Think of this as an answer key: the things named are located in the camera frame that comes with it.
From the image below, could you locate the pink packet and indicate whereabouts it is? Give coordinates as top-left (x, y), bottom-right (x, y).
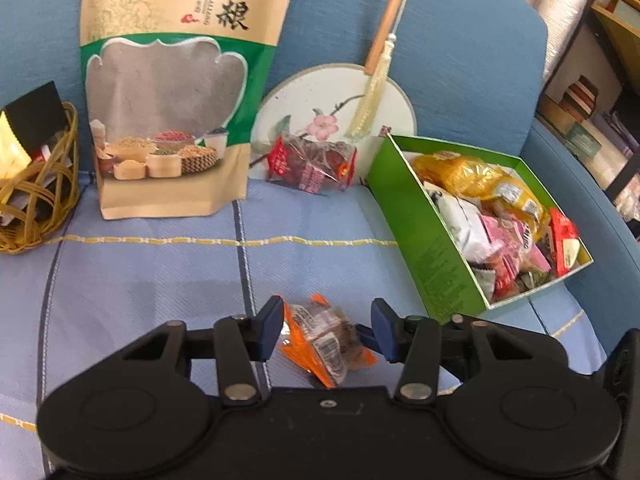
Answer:
top-left (475, 212), bottom-right (551, 281)

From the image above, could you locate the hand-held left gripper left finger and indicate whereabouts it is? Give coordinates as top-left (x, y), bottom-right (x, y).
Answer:
top-left (117, 295), bottom-right (286, 408)

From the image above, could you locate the woven bamboo basket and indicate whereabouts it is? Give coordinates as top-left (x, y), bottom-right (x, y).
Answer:
top-left (0, 101), bottom-right (82, 256)

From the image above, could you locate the black metal shelf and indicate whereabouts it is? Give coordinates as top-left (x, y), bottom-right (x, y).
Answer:
top-left (537, 0), bottom-right (640, 241)

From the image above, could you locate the white blue packet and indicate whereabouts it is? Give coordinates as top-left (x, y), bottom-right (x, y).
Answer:
top-left (435, 192), bottom-right (493, 261)

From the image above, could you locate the black packet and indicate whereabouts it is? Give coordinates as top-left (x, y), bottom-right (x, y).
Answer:
top-left (2, 81), bottom-right (68, 153)

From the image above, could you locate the striped vase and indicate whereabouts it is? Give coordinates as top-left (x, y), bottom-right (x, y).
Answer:
top-left (560, 75), bottom-right (600, 121)

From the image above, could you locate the white bubble wrap roll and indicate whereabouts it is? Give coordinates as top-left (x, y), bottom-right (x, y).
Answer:
top-left (537, 0), bottom-right (588, 83)

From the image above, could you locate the yellow wooden box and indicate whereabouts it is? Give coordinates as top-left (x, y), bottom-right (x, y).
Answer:
top-left (590, 0), bottom-right (640, 81)

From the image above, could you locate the green cardboard box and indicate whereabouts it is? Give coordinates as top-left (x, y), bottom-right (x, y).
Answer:
top-left (366, 133), bottom-right (596, 326)

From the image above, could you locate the round fan with tassel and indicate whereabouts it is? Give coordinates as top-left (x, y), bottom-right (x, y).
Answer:
top-left (249, 0), bottom-right (418, 181)

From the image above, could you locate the large tan grain pouch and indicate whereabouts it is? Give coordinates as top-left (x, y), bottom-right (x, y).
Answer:
top-left (80, 0), bottom-right (306, 221)

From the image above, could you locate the pile of mixed snacks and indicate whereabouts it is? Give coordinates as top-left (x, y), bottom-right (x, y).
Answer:
top-left (412, 150), bottom-right (583, 303)

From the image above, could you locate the small yellow sachet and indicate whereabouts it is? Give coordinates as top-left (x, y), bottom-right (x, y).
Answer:
top-left (0, 110), bottom-right (33, 181)

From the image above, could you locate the blue sofa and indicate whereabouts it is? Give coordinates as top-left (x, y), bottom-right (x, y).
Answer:
top-left (0, 0), bottom-right (640, 480)

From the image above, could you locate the green carton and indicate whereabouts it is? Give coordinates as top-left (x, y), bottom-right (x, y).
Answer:
top-left (564, 122), bottom-right (603, 161)

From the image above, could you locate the clear red date packet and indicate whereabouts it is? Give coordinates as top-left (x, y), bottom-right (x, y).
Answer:
top-left (265, 132), bottom-right (358, 193)

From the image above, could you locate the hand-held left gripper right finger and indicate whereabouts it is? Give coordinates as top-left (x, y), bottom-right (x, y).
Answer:
top-left (370, 298), bottom-right (541, 405)

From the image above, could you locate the orange packet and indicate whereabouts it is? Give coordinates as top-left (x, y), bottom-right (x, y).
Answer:
top-left (277, 294), bottom-right (378, 389)

